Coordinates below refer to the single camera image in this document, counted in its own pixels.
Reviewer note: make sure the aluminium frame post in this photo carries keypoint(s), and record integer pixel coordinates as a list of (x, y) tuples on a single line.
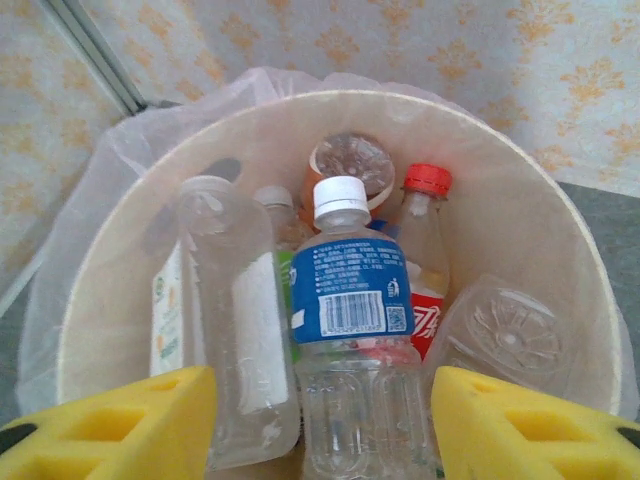
[(95, 50)]

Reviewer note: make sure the blue label water bottle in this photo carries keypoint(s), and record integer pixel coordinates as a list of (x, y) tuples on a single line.
[(350, 290)]

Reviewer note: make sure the cream plastic bin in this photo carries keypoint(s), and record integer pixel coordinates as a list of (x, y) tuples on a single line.
[(525, 225)]

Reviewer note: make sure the aluminium table side rail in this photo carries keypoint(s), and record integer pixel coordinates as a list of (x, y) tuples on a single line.
[(20, 282)]

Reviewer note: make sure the red label cola bottle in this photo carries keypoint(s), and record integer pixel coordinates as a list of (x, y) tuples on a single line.
[(427, 180)]

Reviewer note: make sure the clear unlabelled plastic bottle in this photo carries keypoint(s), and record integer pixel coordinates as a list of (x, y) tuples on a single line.
[(505, 335)]

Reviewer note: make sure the green label plastic bottle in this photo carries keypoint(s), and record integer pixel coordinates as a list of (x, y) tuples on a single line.
[(285, 272)]

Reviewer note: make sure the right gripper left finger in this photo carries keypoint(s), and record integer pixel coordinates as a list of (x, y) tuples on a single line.
[(100, 440)]

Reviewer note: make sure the pink plastic bin liner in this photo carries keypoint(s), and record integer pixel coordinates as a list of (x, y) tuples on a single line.
[(100, 165)]

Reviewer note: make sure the red crushed can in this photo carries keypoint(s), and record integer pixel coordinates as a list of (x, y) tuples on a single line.
[(350, 155)]

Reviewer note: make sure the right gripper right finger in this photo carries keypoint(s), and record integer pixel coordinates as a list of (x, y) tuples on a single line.
[(540, 440)]

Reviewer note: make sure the square white label bottle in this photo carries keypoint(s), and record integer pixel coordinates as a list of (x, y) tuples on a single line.
[(235, 325)]

